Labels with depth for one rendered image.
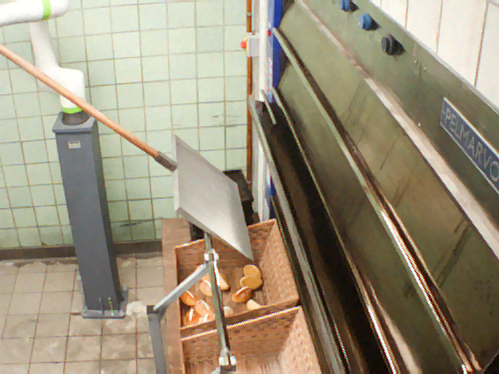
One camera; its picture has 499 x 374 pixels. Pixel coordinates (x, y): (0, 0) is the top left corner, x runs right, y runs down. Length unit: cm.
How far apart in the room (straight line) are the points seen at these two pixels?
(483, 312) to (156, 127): 283
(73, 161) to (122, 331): 103
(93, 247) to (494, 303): 262
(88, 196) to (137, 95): 70
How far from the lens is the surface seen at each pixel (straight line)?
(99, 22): 338
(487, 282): 101
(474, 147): 102
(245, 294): 275
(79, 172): 310
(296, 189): 197
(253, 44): 308
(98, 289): 353
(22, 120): 366
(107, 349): 344
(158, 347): 233
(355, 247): 161
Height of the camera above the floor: 244
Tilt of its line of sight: 31 degrees down
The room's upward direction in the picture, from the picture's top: straight up
